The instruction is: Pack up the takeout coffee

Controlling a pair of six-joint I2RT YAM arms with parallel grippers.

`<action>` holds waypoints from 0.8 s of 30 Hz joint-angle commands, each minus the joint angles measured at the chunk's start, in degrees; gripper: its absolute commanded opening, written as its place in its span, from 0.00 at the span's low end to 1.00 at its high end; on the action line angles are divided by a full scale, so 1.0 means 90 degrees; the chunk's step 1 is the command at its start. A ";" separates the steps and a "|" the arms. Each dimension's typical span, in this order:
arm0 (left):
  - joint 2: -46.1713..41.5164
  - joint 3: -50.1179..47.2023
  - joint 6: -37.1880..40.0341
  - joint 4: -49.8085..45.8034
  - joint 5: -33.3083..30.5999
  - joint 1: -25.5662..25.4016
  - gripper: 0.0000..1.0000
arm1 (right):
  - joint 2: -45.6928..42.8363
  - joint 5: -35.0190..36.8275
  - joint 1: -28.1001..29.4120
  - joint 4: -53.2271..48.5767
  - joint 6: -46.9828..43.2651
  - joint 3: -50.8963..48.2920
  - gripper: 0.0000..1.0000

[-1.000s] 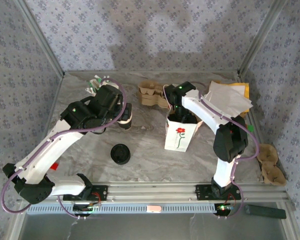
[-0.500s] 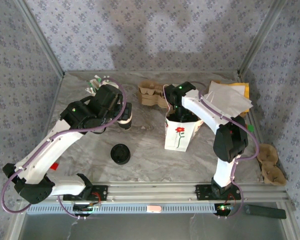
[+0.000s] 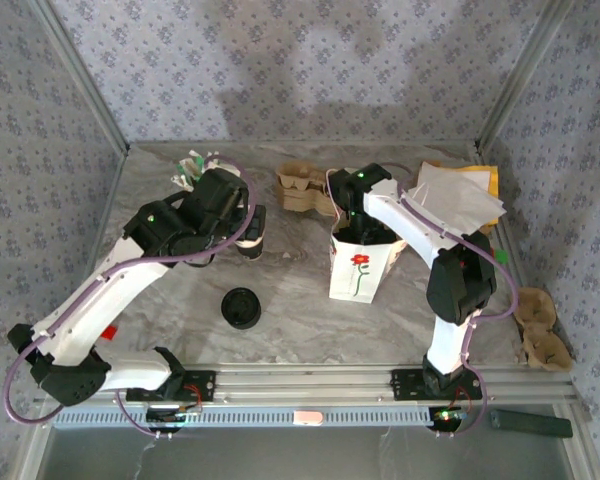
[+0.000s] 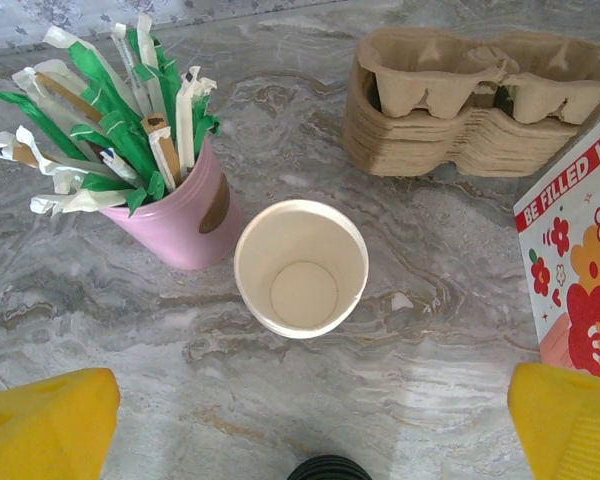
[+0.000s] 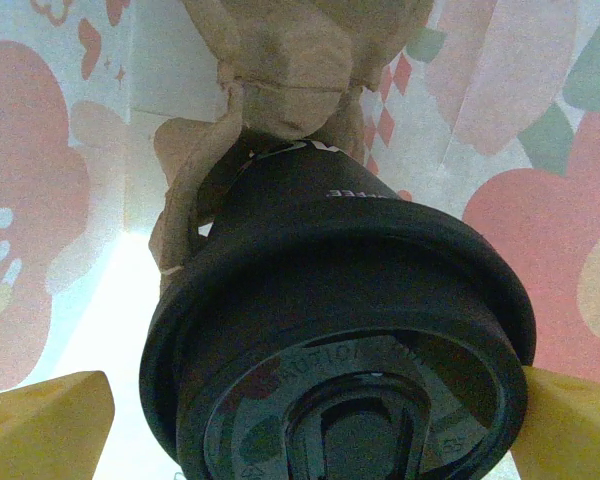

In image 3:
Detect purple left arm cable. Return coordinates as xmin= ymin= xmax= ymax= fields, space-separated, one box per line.
xmin=3 ymin=154 xmax=257 ymax=437

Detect brown pulp cup carrier stack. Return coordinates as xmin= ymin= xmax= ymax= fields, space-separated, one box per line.
xmin=273 ymin=160 xmax=341 ymax=217

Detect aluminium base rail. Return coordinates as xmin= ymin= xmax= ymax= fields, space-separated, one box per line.
xmin=33 ymin=363 xmax=580 ymax=406

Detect black controller board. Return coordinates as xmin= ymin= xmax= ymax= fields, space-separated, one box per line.
xmin=145 ymin=405 xmax=204 ymax=435
xmin=428 ymin=405 xmax=469 ymax=435

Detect aluminium frame post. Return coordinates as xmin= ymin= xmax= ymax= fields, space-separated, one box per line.
xmin=27 ymin=0 xmax=132 ymax=155
xmin=473 ymin=0 xmax=581 ymax=154

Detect grey metal tray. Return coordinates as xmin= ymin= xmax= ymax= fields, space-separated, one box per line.
xmin=39 ymin=427 xmax=589 ymax=480

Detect black cup lid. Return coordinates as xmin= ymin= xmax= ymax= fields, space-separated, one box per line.
xmin=220 ymin=287 xmax=261 ymax=331

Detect pink white tag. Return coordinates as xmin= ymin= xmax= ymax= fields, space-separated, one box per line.
xmin=292 ymin=409 xmax=325 ymax=427

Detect black flat bar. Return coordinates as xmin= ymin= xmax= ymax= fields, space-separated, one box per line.
xmin=488 ymin=408 xmax=574 ymax=440

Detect grey slotted cable duct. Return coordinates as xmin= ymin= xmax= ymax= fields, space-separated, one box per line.
xmin=54 ymin=405 xmax=464 ymax=429

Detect white flower print paper bag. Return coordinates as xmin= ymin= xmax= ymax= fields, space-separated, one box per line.
xmin=327 ymin=167 xmax=407 ymax=304

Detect white paper napkin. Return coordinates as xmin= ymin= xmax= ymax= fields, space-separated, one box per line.
xmin=418 ymin=162 xmax=464 ymax=191
xmin=407 ymin=172 xmax=507 ymax=236

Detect black white paper cups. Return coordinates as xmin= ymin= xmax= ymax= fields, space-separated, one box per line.
xmin=233 ymin=234 xmax=267 ymax=262

